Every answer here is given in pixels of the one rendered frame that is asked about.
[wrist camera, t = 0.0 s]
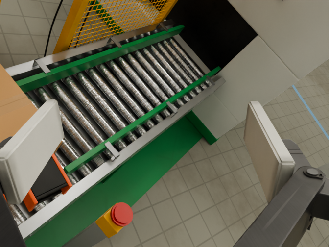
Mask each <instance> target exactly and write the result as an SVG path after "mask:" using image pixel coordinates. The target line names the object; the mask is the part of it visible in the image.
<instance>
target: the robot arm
mask: <svg viewBox="0 0 329 247"><path fill-rule="evenodd" d="M63 138H64V132H63V127H62V122H61V117H60V112H59V107H58V102H57V101H56V100H55V99H48V100H47V101H46V102H45V103H44V104H43V105H42V106H41V107H40V108H39V110H38V111H37V112H36V113H35V114H34V115H33V116H32V117H31V118H30V119H29V120H28V121H27V122H26V123H25V124H24V125H23V126H22V128H21V129H20V130H19V131H18V132H17V133H16V134H15V135H14V136H10V137H8V138H6V139H4V140H3V141H1V142H0V247H27V246H26V244H25V241H24V239H23V237H22V235H21V233H20V230H19V228H18V226H17V224H16V221H15V219H14V217H13V215H12V213H11V210H10V208H9V206H8V204H20V203H21V202H22V201H23V199H24V198H25V196H26V194H27V193H28V191H29V190H30V188H31V187H32V185H33V184H34V182H35V181H36V179H37V178H38V176H39V174H40V173H41V171H42V170H43V168H44V167H45V165H46V164H47V162H48V161H49V159H50V157H51V156H52V155H53V153H54V152H55V150H56V148H57V147H58V145H59V144H60V142H61V141H62V139H63ZM243 139H244V142H245V145H246V147H247V150H248V152H249V155H250V157H251V160H252V162H253V165H254V168H255V170H256V173H257V176H258V179H259V181H260V184H261V187H262V189H263V192H264V194H265V197H266V200H267V202H268V205H267V206H266V207H265V208H264V210H263V211H262V212H261V213H260V214H259V216H258V217H257V218H256V219H255V220H254V222H253V223H252V224H251V225H250V226H249V227H248V229H247V230H246V231H245V232H244V233H243V235H242V236H241V237H240V238H239V239H238V241H237V242H236V243H235V244H234V245H233V247H296V246H297V245H298V243H299V241H300V240H301V238H302V237H303V235H304V233H305V232H306V230H307V229H308V230H310V228H311V224H312V221H313V218H314V217H316V218H320V219H324V220H327V221H329V179H328V178H326V175H325V174H324V173H323V172H322V171H321V170H319V169H317V168H315V167H312V166H311V165H310V163H309V162H308V160H307V159H306V157H305V156H304V154H303V153H302V151H301V150H300V148H299V147H298V145H297V144H296V143H295V142H293V141H292V140H290V139H281V138H280V136H279V135H278V133H277V131H276V130H275V128H274V126H273V125H272V123H271V121H270V120H269V118H268V116H267V115H266V113H265V111H264V109H263V107H262V106H261V104H260V103H259V102H258V101H250V102H249V103H248V108H247V115H246V122H245V129H244V136H243ZM3 194H4V195H5V197H4V195H3ZM5 198H6V199H5Z"/></svg>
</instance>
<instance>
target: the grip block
mask: <svg viewBox="0 0 329 247"><path fill-rule="evenodd" d="M71 187H72V184H71V182H70V180H69V179H68V177H67V175H66V173H65V172H64V170H63V168H62V166H61V165H60V163H59V161H58V159H57V158H56V156H55V154H54V153H53V155H52V156H51V157H50V159H49V161H48V162H47V164H46V165H45V167H44V168H43V170H42V171H41V173H40V174H39V176H38V178H37V179H36V181H35V182H34V184H33V185H32V187H31V188H30V190H29V191H28V193H27V194H26V196H25V198H24V199H23V201H24V203H25V205H26V207H27V209H28V211H29V212H30V211H32V210H33V209H34V207H35V206H36V205H38V204H40V203H42V202H44V201H46V200H48V199H50V198H52V197H54V196H56V195H58V194H60V193H62V194H63V195H64V194H65V193H66V192H67V191H68V190H69V189H70V188H71Z"/></svg>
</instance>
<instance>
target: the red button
mask: <svg viewBox="0 0 329 247"><path fill-rule="evenodd" d="M110 216H111V220H112V221H113V223H114V224H115V225H117V226H120V227H124V226H127V225H128V224H129V223H130V222H131V221H132V219H133V211H132V209H131V207H130V206H129V205H128V204H126V203H123V202H119V203H117V204H116V205H114V206H113V207H112V209H111V212H110Z"/></svg>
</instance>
